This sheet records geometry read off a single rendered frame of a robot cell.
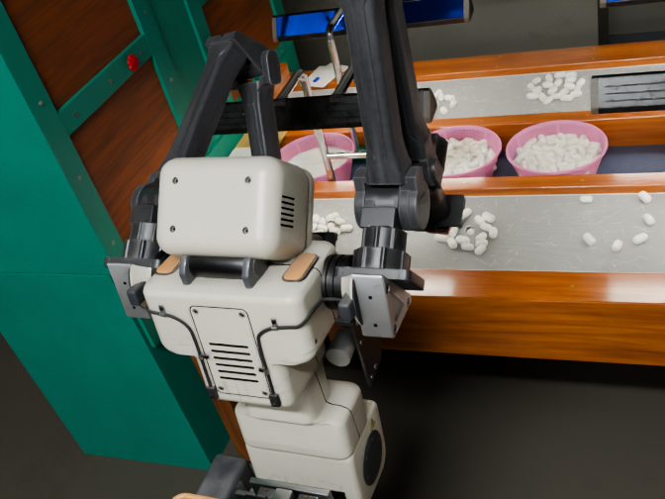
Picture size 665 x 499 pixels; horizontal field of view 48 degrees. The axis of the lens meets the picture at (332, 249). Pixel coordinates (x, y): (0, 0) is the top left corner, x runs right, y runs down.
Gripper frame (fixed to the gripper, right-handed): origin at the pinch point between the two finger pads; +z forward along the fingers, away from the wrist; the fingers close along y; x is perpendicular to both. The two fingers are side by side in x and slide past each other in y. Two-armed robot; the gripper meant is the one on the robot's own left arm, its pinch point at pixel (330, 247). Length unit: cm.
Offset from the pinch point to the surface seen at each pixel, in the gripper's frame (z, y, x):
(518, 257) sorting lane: 10.7, -43.5, 2.4
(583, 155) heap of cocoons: 45, -56, -26
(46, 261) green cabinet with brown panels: -15, 74, 4
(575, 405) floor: 73, -52, 47
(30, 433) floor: 45, 137, 67
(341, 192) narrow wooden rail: 27.9, 7.8, -16.1
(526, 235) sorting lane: 17.2, -44.6, -3.1
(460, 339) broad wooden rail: 4.6, -31.2, 21.4
